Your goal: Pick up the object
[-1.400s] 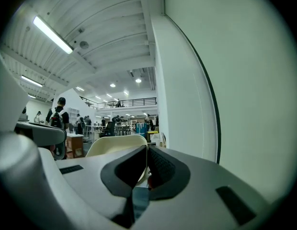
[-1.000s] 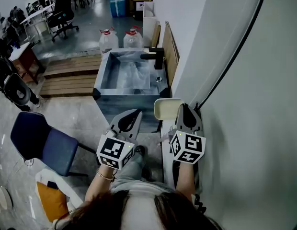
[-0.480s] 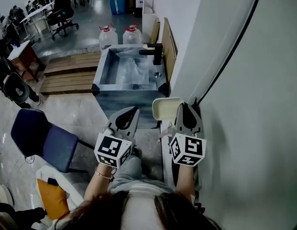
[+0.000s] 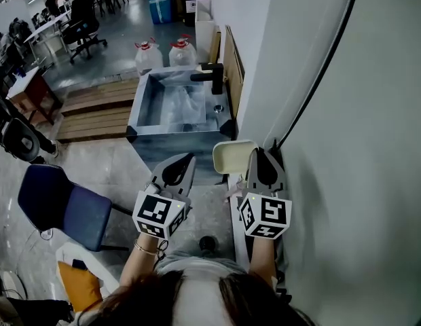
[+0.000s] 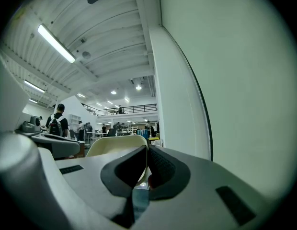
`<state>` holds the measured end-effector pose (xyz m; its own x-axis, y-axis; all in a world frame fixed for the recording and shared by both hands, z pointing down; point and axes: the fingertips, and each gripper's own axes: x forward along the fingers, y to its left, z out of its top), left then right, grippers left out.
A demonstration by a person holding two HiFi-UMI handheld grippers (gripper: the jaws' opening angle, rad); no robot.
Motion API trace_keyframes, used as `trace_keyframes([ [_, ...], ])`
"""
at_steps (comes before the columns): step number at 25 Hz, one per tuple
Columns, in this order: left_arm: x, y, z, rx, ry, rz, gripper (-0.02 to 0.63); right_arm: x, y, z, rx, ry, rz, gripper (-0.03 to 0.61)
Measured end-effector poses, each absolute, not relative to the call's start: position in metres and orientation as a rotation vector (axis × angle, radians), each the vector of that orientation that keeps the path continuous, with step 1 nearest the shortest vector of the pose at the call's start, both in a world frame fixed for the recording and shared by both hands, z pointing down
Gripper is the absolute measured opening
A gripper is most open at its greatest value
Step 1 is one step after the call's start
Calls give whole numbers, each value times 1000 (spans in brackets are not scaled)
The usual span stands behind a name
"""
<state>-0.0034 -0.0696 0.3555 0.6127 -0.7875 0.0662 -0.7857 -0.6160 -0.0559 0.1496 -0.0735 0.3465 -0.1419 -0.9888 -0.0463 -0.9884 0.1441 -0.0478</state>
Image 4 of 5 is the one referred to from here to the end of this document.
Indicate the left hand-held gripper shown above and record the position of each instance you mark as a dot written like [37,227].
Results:
[154,212]

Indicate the person's left forearm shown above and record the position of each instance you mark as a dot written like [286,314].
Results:
[139,267]

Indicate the yellow-lid bin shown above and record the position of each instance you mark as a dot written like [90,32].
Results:
[193,5]

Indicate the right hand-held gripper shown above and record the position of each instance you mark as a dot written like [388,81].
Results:
[271,214]

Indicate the person's black shoe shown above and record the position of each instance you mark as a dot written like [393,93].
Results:
[207,243]

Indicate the clear water jug red cap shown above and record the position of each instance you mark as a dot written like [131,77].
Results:
[182,54]
[148,59]

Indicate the person's grey trousers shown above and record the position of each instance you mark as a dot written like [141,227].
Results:
[183,256]

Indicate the black round chair back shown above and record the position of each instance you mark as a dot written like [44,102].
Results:
[22,141]

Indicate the large wooden board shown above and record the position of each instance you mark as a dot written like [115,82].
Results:
[232,70]

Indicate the black faucet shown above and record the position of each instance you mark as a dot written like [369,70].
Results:
[217,78]

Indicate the chrome sink drain button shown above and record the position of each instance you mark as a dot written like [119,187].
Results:
[218,108]

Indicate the small wooden board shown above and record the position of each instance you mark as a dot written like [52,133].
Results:
[215,46]

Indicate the white cabinet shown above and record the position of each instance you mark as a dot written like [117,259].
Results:
[203,32]

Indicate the black office chair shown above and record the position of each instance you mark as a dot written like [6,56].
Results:
[83,26]

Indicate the person's right forearm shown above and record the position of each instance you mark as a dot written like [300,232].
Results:
[263,260]

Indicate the wooden slatted platform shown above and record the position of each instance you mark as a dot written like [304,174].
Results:
[98,114]

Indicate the orange cushion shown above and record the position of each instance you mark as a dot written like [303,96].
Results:
[79,285]

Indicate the black phone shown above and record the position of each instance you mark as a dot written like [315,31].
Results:
[79,264]

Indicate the long white table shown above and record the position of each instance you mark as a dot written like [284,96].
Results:
[44,29]

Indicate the person's white shirt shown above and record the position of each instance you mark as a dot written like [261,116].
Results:
[200,294]

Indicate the white armchair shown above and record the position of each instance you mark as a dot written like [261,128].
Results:
[102,267]

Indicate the red-brown desk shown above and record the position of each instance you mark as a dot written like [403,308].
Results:
[37,90]

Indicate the blue bin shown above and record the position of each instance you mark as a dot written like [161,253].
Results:
[159,2]

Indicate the blue chair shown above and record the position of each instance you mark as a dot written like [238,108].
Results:
[61,205]

